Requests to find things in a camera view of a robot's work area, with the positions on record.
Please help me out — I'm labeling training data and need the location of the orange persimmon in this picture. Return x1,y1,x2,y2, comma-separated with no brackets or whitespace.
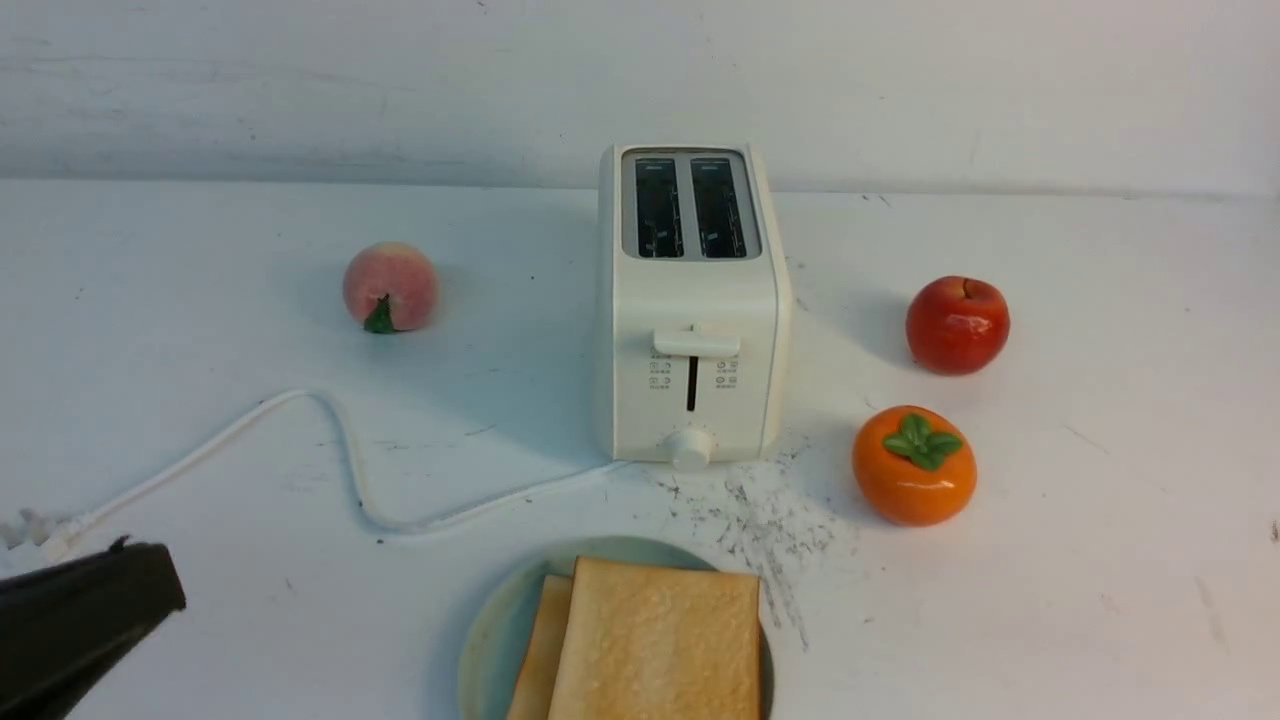
851,405,979,527

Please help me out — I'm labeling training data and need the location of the light green plate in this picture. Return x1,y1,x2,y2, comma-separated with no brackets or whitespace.
457,536,774,719

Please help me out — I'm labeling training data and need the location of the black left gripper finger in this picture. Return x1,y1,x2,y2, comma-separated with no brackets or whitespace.
1,537,187,719

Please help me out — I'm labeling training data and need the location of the red apple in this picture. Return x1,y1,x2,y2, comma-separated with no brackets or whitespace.
905,275,1012,375

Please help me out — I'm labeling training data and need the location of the white two-slot toaster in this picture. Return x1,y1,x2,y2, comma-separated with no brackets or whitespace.
593,143,795,471

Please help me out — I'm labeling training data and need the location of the white power cord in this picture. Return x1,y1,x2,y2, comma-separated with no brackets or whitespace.
0,388,636,561

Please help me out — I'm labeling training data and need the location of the toast slice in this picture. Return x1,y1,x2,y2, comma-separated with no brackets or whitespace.
548,555,764,719
506,575,573,719

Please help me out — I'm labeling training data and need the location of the pink peach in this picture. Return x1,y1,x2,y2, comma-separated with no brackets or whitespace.
342,242,442,334

